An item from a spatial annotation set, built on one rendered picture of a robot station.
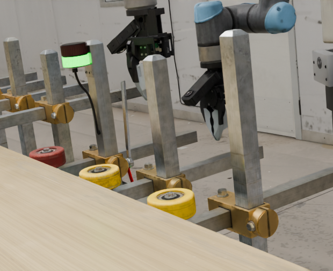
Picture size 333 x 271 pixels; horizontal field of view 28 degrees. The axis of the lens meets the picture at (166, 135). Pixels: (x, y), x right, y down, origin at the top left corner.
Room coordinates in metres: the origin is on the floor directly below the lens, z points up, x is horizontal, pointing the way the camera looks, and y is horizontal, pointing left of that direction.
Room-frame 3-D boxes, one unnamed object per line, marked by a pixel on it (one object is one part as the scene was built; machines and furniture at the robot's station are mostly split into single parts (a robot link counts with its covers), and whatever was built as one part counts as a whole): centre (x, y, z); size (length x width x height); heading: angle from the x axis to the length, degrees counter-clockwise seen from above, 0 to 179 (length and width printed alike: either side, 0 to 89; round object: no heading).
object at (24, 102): (1.97, 0.42, 0.95); 0.13 x 0.06 x 0.05; 33
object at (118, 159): (1.55, 0.16, 0.85); 0.13 x 0.06 x 0.05; 33
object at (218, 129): (1.75, -0.16, 0.86); 0.06 x 0.03 x 0.09; 123
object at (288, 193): (1.18, -0.16, 0.83); 0.43 x 0.03 x 0.04; 123
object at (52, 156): (1.49, 0.28, 0.85); 0.08 x 0.08 x 0.11
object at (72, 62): (1.50, 0.18, 1.10); 0.06 x 0.06 x 0.02
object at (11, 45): (1.95, 0.41, 0.90); 0.03 x 0.03 x 0.48; 33
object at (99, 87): (1.53, 0.14, 0.90); 0.03 x 0.03 x 0.48; 33
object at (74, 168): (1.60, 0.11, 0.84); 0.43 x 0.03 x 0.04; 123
